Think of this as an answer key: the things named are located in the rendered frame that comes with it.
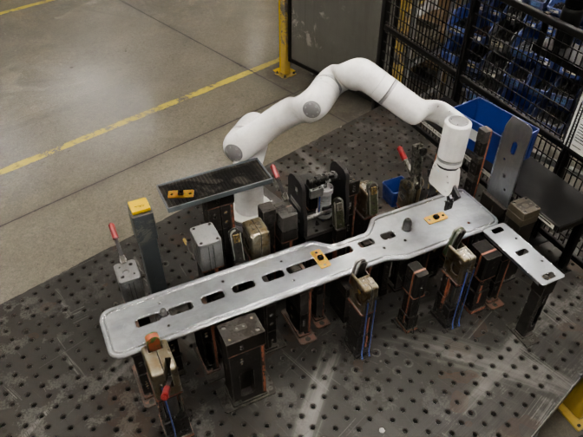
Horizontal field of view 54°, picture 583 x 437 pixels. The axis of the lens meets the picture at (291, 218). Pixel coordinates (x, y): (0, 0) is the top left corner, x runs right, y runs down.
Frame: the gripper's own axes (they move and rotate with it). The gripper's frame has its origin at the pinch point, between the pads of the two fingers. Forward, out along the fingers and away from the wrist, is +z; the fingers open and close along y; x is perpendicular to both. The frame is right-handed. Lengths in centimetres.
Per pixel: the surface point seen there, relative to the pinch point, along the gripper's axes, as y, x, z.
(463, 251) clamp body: 20.9, -5.3, 4.1
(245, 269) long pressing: -6, -70, 9
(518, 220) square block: 15.4, 23.6, 6.4
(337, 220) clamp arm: -11.9, -33.6, 6.7
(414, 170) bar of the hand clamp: -13.9, -1.7, -3.7
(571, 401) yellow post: 47, 59, 101
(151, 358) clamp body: 18, -107, 3
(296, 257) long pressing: -4, -53, 9
